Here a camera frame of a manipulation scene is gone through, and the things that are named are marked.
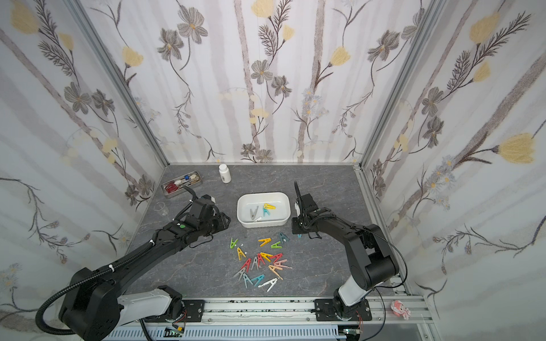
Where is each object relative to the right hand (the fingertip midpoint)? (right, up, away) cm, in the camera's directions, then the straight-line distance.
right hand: (297, 224), depth 92 cm
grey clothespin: (-21, +3, +6) cm, 22 cm away
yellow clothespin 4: (-13, -12, -5) cm, 19 cm away
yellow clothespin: (-13, +7, +9) cm, 17 cm away
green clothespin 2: (-10, -9, -2) cm, 13 cm away
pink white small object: (+33, -26, -20) cm, 46 cm away
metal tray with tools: (-63, +16, +19) cm, 68 cm away
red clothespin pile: (-21, -15, -8) cm, 27 cm away
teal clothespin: (-14, +5, +8) cm, 17 cm away
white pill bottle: (-36, +22, +16) cm, 45 cm away
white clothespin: (-18, +1, +6) cm, 19 cm away
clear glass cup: (-64, +7, +6) cm, 64 cm away
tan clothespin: (-11, -16, -9) cm, 21 cm away
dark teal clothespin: (-6, -6, 0) cm, 9 cm away
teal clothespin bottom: (-16, -19, -12) cm, 28 cm away
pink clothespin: (-8, -14, -8) cm, 18 cm away
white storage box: (-23, +10, +9) cm, 26 cm away
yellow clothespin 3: (-24, -11, -4) cm, 27 cm away
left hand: (-28, +3, -7) cm, 29 cm away
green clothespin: (-28, -8, -2) cm, 29 cm away
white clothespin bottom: (-11, -20, -12) cm, 26 cm away
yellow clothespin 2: (-14, -7, -1) cm, 16 cm away
